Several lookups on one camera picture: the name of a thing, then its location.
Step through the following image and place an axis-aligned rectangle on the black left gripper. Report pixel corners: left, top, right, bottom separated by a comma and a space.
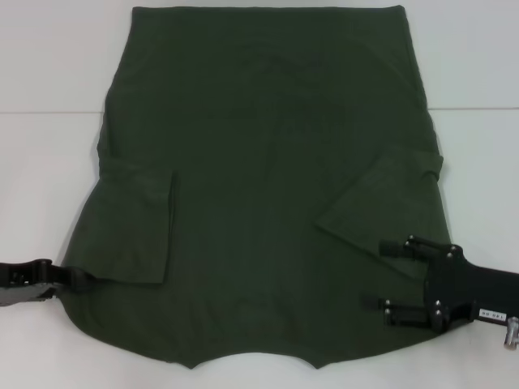
0, 259, 97, 310

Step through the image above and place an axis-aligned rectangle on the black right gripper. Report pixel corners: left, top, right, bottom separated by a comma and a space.
362, 234, 519, 333

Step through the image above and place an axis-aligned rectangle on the dark green t-shirt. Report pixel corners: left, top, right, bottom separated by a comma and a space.
56, 4, 453, 361

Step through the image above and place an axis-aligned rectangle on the right arm silver cable connector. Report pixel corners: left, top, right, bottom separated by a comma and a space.
502, 317, 519, 352

